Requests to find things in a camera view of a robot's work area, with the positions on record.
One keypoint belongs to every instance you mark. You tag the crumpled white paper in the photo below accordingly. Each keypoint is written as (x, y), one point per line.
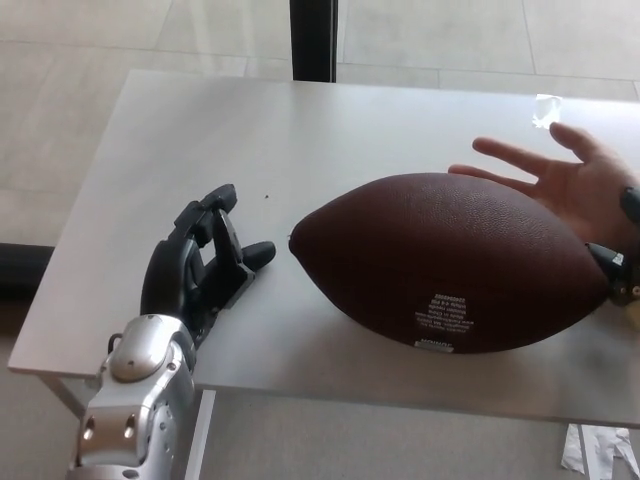
(607, 445)

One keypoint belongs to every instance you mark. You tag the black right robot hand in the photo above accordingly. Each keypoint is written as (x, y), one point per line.
(617, 275)

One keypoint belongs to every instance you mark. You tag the bare person's hand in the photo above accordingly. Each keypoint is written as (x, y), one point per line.
(585, 195)

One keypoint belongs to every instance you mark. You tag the white metal table leg frame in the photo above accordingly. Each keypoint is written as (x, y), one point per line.
(205, 430)

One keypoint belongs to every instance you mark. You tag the brown leather american football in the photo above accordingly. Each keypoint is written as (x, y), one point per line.
(450, 260)

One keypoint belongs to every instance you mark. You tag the black vertical window post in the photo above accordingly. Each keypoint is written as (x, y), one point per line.
(312, 40)

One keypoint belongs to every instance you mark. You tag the white metal table leg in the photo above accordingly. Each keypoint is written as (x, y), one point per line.
(577, 445)

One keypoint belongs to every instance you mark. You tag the clear tape piece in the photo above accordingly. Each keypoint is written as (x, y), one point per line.
(547, 110)

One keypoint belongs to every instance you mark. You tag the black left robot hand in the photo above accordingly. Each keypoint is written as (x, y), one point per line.
(170, 270)

